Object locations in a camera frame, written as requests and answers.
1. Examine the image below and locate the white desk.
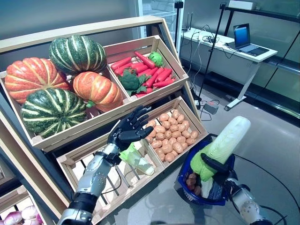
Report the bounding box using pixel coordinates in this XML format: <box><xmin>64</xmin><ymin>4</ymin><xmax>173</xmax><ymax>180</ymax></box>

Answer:
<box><xmin>180</xmin><ymin>27</ymin><xmax>279</xmax><ymax>111</ymax></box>

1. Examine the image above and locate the wooden cabbage crate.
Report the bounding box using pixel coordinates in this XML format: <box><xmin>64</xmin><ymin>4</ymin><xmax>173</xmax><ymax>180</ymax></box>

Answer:
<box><xmin>56</xmin><ymin>131</ymin><xmax>165</xmax><ymax>222</ymax></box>

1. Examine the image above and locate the light green lettuce head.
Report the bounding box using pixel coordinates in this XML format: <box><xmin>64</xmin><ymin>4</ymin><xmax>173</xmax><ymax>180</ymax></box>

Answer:
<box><xmin>148</xmin><ymin>52</ymin><xmax>164</xmax><ymax>68</ymax></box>

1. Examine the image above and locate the glass door cabinet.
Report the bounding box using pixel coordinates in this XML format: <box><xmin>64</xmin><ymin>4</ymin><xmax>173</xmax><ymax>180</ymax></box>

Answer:
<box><xmin>137</xmin><ymin>0</ymin><xmax>186</xmax><ymax>47</ymax></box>

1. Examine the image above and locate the black floor cable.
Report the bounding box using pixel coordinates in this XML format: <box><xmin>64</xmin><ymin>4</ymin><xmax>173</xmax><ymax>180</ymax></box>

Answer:
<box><xmin>231</xmin><ymin>153</ymin><xmax>300</xmax><ymax>225</ymax></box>

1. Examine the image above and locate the black tripod sensor stand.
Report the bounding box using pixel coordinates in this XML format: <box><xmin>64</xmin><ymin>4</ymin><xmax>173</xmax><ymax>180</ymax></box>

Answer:
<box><xmin>198</xmin><ymin>2</ymin><xmax>227</xmax><ymax>111</ymax></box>
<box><xmin>173</xmin><ymin>1</ymin><xmax>185</xmax><ymax>56</ymax></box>

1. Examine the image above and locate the open grey laptop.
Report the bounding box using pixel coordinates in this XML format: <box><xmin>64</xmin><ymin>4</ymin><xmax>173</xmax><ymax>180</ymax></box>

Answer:
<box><xmin>233</xmin><ymin>23</ymin><xmax>270</xmax><ymax>57</ymax></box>

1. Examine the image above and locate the orange pumpkin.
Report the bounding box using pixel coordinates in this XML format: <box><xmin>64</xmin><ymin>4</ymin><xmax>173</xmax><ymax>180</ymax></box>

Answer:
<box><xmin>4</xmin><ymin>57</ymin><xmax>71</xmax><ymax>104</ymax></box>
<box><xmin>72</xmin><ymin>71</ymin><xmax>124</xmax><ymax>113</ymax></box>

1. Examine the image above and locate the white box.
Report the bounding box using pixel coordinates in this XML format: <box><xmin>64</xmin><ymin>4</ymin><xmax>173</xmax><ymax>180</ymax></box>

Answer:
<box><xmin>228</xmin><ymin>0</ymin><xmax>255</xmax><ymax>10</ymax></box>

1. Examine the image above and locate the blue plastic shopping basket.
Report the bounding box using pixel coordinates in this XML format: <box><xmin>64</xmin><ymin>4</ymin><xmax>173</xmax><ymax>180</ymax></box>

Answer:
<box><xmin>176</xmin><ymin>133</ymin><xmax>237</xmax><ymax>207</ymax></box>

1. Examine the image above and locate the napa cabbage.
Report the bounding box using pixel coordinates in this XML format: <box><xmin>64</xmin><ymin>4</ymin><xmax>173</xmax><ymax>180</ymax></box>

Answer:
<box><xmin>190</xmin><ymin>115</ymin><xmax>251</xmax><ymax>182</ymax></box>
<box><xmin>119</xmin><ymin>142</ymin><xmax>156</xmax><ymax>176</ymax></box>
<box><xmin>200</xmin><ymin>180</ymin><xmax>213</xmax><ymax>199</ymax></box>

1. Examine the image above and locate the wooden pumpkin crate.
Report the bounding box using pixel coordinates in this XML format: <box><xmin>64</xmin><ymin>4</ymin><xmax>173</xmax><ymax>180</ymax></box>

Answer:
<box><xmin>0</xmin><ymin>70</ymin><xmax>132</xmax><ymax>153</ymax></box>

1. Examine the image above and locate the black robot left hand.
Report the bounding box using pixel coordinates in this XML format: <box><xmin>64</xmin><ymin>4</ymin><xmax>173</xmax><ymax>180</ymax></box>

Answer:
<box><xmin>107</xmin><ymin>105</ymin><xmax>155</xmax><ymax>148</ymax></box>

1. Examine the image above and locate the wooden onion crate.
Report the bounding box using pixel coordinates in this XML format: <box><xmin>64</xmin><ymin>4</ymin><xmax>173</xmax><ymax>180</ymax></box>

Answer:
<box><xmin>0</xmin><ymin>185</ymin><xmax>47</xmax><ymax>225</ymax></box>

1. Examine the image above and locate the wooden potato crate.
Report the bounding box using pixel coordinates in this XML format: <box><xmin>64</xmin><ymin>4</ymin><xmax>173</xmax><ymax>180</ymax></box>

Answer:
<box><xmin>140</xmin><ymin>96</ymin><xmax>210</xmax><ymax>170</ymax></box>

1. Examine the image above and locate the dark glass shelf rack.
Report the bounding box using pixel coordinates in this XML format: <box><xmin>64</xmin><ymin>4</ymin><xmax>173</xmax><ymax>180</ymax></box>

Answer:
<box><xmin>203</xmin><ymin>6</ymin><xmax>300</xmax><ymax>118</ymax></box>

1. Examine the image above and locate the dark green broccoli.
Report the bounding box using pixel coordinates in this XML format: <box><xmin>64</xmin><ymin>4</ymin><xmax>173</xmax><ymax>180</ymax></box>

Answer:
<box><xmin>118</xmin><ymin>68</ymin><xmax>148</xmax><ymax>96</ymax></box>

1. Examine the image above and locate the red carrot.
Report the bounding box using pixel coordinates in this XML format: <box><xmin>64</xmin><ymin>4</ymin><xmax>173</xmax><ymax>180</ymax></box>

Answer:
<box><xmin>145</xmin><ymin>67</ymin><xmax>165</xmax><ymax>88</ymax></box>
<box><xmin>152</xmin><ymin>78</ymin><xmax>176</xmax><ymax>89</ymax></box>
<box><xmin>110</xmin><ymin>56</ymin><xmax>133</xmax><ymax>71</ymax></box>
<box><xmin>131</xmin><ymin>63</ymin><xmax>150</xmax><ymax>73</ymax></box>
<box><xmin>134</xmin><ymin>51</ymin><xmax>156</xmax><ymax>69</ymax></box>
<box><xmin>156</xmin><ymin>68</ymin><xmax>173</xmax><ymax>83</ymax></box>
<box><xmin>113</xmin><ymin>62</ymin><xmax>141</xmax><ymax>75</ymax></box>

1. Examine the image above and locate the grey power strip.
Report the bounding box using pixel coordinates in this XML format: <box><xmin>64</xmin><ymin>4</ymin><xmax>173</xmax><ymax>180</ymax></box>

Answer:
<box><xmin>203</xmin><ymin>102</ymin><xmax>220</xmax><ymax>115</ymax></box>

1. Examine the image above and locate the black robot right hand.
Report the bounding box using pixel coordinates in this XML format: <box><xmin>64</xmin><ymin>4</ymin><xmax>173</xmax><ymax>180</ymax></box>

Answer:
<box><xmin>201</xmin><ymin>153</ymin><xmax>238</xmax><ymax>181</ymax></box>

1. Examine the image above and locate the green striped pumpkin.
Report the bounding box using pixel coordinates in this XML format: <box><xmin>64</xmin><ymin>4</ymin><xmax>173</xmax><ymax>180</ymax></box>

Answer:
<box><xmin>20</xmin><ymin>88</ymin><xmax>88</xmax><ymax>139</ymax></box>
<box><xmin>48</xmin><ymin>34</ymin><xmax>108</xmax><ymax>76</ymax></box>

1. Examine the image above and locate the wooden vegetable display stand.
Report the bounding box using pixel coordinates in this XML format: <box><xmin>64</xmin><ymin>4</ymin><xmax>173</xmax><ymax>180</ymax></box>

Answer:
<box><xmin>0</xmin><ymin>16</ymin><xmax>210</xmax><ymax>225</ymax></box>

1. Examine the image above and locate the wooden carrot crate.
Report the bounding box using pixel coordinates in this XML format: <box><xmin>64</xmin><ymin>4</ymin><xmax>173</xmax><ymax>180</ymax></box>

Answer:
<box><xmin>103</xmin><ymin>35</ymin><xmax>189</xmax><ymax>104</ymax></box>

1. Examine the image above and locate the black router with antennas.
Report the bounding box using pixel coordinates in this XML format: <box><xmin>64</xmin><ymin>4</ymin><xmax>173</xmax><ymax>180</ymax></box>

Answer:
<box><xmin>181</xmin><ymin>13</ymin><xmax>195</xmax><ymax>32</ymax></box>

